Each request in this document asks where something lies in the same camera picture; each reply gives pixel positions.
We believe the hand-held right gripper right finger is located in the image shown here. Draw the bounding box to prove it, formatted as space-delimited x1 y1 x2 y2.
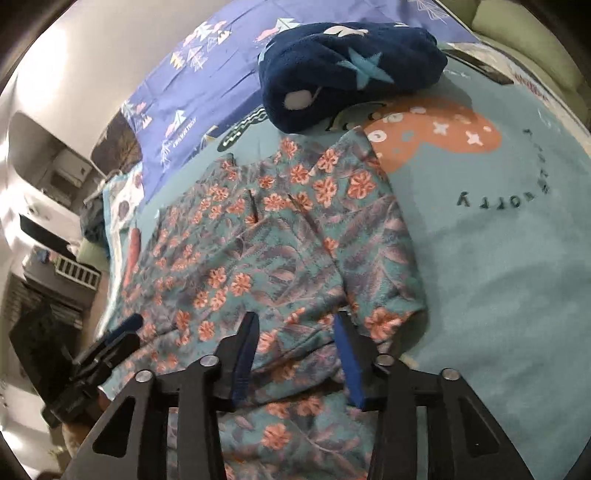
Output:
333 310 532 480

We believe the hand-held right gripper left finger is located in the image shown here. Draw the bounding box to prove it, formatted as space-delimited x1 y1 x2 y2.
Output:
60 311 262 480

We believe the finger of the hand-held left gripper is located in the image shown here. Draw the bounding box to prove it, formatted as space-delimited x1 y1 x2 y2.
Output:
74 314 144 370

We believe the teal floral garment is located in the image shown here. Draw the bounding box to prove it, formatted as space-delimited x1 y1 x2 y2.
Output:
108 127 428 480

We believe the black slatted shelf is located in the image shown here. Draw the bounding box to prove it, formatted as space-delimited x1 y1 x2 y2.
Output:
8 272 89 400

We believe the white slatted crate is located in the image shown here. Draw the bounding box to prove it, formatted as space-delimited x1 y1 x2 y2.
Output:
54 255 102 291

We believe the green pillow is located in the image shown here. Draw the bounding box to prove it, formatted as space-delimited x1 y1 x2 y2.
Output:
78 244 110 271
443 0 587 93

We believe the dark blue cloth pile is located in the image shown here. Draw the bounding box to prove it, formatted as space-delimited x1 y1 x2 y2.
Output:
80 198 110 241

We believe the white shell print quilt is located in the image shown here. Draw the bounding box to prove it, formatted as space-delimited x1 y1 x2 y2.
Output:
104 161 146 243

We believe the teal cartoon print bedsheet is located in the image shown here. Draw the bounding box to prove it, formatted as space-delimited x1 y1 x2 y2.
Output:
104 41 591 480

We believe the dark patterned cloth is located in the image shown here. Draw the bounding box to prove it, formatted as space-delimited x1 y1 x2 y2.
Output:
91 113 142 180

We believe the white cabinet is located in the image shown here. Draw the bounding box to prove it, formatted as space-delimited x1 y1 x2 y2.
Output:
8 111 93 206

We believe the purple tree print sheet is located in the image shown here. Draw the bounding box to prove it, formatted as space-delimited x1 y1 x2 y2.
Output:
122 0 476 204

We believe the navy star fleece blanket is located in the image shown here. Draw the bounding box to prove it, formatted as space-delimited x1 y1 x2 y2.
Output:
257 21 448 134

